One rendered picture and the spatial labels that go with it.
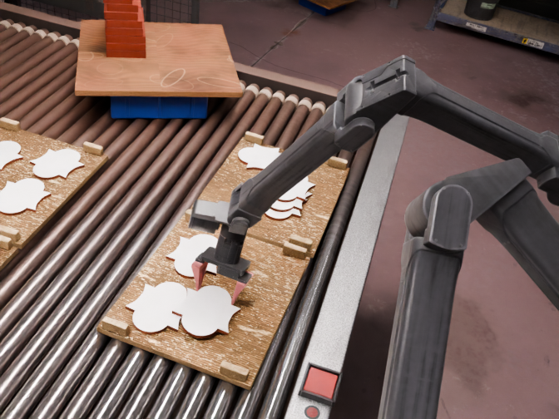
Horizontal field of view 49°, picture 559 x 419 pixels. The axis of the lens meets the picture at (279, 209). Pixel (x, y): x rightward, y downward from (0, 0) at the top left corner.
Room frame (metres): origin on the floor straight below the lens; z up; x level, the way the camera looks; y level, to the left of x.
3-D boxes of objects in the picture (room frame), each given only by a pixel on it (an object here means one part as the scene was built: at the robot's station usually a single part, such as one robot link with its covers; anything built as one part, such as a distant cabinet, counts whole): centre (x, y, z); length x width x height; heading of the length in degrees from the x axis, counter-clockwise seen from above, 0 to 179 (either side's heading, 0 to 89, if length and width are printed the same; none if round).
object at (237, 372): (0.74, 0.04, 0.95); 0.06 x 0.02 x 0.03; 77
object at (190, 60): (1.86, 0.49, 1.03); 0.50 x 0.50 x 0.02; 18
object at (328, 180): (1.37, 0.02, 0.93); 0.41 x 0.35 x 0.02; 168
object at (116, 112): (1.79, 0.47, 0.97); 0.31 x 0.31 x 0.10; 18
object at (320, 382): (0.76, -0.14, 0.92); 0.06 x 0.06 x 0.01; 79
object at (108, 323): (0.80, 0.30, 0.95); 0.06 x 0.02 x 0.03; 77
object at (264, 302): (0.96, 0.12, 0.93); 0.41 x 0.35 x 0.02; 167
